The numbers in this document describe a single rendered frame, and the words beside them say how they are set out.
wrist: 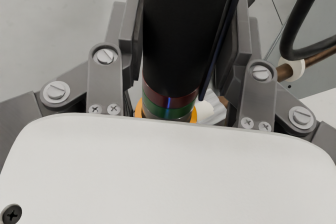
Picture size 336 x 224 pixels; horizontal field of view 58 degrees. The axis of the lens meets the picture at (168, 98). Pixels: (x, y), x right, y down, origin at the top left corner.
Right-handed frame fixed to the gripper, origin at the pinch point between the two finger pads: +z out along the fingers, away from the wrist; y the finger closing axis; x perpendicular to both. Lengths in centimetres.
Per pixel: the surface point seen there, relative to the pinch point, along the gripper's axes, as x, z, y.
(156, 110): -5.0, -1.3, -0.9
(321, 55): -11.0, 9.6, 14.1
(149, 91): -3.5, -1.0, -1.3
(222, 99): -10.9, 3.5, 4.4
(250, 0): -22.8, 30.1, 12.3
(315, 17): -90, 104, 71
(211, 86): -53, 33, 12
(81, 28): -166, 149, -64
